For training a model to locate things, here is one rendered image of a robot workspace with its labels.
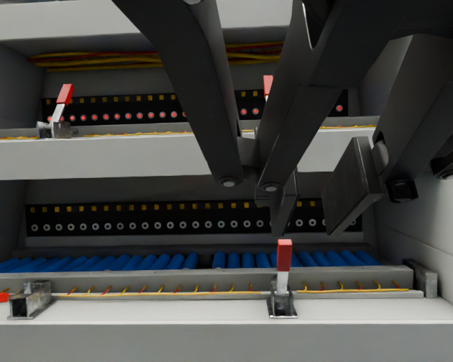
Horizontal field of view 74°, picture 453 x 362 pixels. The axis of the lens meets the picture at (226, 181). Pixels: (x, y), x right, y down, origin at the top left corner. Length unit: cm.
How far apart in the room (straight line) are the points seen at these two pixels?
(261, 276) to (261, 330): 7
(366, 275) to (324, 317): 9
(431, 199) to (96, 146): 39
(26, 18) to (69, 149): 20
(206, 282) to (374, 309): 18
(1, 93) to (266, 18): 44
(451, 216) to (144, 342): 34
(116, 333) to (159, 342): 4
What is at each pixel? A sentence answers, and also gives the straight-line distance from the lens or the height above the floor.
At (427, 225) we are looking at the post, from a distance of 43.
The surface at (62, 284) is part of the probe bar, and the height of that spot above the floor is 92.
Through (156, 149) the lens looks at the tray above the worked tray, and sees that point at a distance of 35.
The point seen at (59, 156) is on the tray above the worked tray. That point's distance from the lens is 40.
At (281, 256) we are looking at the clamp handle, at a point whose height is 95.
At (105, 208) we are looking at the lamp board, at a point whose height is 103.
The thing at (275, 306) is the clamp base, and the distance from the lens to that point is 35.
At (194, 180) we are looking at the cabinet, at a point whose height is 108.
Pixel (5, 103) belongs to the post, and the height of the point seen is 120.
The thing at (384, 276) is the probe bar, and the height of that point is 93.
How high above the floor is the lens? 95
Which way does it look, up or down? 14 degrees up
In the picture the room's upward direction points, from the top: 1 degrees counter-clockwise
